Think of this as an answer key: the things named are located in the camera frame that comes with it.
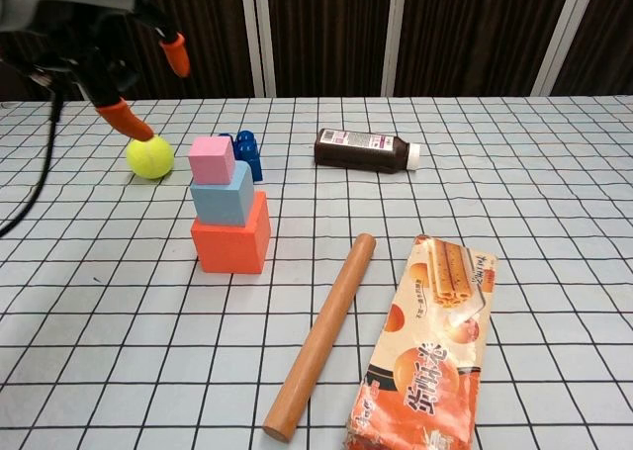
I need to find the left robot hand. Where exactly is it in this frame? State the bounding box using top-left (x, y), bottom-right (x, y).
top-left (0, 0), bottom-right (192, 143)

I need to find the small pink foam cube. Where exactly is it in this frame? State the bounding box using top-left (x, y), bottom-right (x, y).
top-left (187, 135), bottom-right (236, 184)

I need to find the medium light blue foam cube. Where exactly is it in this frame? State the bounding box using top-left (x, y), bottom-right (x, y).
top-left (189, 160), bottom-right (255, 227)

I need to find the yellow tennis ball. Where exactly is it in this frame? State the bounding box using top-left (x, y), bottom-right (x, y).
top-left (125, 135), bottom-right (175, 180)

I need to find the blue studded toy brick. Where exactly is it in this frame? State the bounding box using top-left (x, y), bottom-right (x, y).
top-left (217, 130), bottom-right (264, 182)

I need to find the large orange foam cube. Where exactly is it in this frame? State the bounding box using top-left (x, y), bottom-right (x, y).
top-left (190, 190), bottom-right (272, 276)

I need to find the brown bottle white cap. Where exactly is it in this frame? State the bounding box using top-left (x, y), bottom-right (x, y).
top-left (313, 127), bottom-right (422, 175)

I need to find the wooden rolling pin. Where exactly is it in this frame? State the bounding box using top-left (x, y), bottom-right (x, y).
top-left (261, 232), bottom-right (378, 444)

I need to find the orange snack package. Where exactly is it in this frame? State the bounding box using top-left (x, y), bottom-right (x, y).
top-left (343, 233), bottom-right (499, 450)

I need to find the checkered light blue tablecloth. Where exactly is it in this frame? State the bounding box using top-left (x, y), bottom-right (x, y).
top-left (0, 93), bottom-right (633, 450)

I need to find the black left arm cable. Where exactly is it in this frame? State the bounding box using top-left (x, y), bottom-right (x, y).
top-left (0, 68), bottom-right (65, 238)

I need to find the white double screen frame post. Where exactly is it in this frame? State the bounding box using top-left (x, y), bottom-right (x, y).
top-left (239, 0), bottom-right (277, 99)

